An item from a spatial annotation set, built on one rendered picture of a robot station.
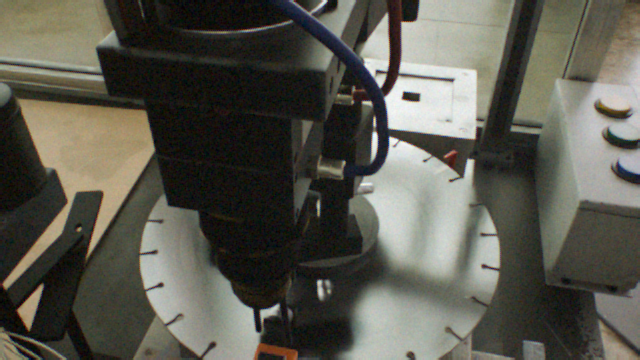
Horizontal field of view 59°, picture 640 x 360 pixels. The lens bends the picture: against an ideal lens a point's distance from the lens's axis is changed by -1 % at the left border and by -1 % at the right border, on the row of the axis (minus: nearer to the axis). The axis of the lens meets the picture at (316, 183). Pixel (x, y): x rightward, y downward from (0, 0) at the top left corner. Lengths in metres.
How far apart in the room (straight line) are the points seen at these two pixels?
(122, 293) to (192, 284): 0.29
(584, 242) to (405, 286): 0.32
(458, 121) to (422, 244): 0.29
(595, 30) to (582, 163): 0.23
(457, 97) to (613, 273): 0.30
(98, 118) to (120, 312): 0.45
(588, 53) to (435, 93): 0.23
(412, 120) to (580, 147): 0.21
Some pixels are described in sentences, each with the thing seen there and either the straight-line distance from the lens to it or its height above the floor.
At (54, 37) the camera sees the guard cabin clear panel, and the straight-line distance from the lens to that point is 1.17.
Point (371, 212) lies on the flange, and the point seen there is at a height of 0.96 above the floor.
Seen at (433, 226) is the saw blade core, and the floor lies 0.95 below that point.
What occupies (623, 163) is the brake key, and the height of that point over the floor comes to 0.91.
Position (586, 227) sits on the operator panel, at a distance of 0.74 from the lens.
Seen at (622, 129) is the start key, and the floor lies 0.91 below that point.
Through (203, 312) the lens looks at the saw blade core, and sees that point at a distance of 0.48.
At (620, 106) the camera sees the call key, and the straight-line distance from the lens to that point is 0.88.
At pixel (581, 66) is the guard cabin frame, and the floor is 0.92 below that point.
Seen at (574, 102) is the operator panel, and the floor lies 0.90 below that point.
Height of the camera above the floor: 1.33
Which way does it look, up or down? 41 degrees down
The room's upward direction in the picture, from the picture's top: straight up
